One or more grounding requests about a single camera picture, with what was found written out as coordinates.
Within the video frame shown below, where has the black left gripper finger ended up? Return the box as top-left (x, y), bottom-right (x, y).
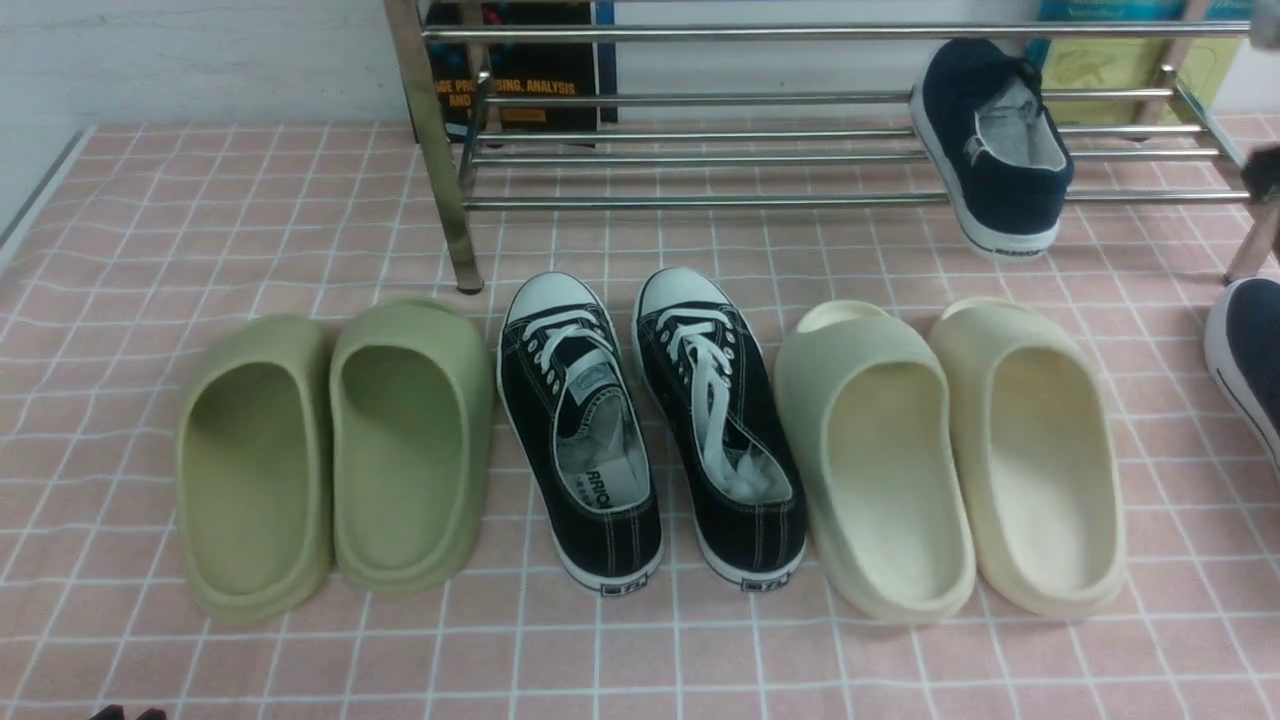
top-left (90, 705), bottom-right (166, 720)

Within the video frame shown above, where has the navy slip-on shoe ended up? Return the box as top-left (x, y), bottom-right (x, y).
top-left (908, 38), bottom-right (1075, 260)
top-left (1203, 277), bottom-right (1279, 469)

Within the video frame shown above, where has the steel shoe rack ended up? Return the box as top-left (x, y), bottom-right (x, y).
top-left (385, 1), bottom-right (1277, 295)

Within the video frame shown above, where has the green slipper left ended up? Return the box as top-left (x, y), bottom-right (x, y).
top-left (175, 314), bottom-right (334, 624)

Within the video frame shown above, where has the green slipper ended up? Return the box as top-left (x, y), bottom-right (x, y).
top-left (175, 314), bottom-right (334, 624)
top-left (329, 297), bottom-right (495, 593)

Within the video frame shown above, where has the green slipper right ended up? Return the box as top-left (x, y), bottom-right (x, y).
top-left (329, 297), bottom-right (495, 593)

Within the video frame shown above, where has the black canvas sneaker left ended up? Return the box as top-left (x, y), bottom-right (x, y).
top-left (495, 272), bottom-right (664, 597)

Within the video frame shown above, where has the black canvas sneaker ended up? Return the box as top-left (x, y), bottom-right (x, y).
top-left (632, 266), bottom-right (808, 592)
top-left (495, 272), bottom-right (664, 597)

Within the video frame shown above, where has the black canvas sneaker right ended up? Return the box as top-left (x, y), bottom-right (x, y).
top-left (632, 266), bottom-right (808, 592)

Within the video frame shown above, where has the pink checked tablecloth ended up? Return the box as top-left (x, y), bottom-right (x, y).
top-left (1, 124), bottom-right (1277, 719)

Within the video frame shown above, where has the black book with orange text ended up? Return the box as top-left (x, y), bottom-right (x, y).
top-left (419, 1), bottom-right (620, 143)

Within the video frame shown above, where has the cream slipper left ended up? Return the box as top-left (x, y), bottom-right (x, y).
top-left (773, 300), bottom-right (977, 624)

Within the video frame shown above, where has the cream slipper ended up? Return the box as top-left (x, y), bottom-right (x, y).
top-left (928, 297), bottom-right (1126, 619)
top-left (773, 300), bottom-right (977, 624)

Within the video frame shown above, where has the cream slipper right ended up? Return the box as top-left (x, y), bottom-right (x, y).
top-left (928, 297), bottom-right (1126, 619)

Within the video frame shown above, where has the yellow teal book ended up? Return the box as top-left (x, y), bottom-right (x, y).
top-left (1025, 1), bottom-right (1252, 128)

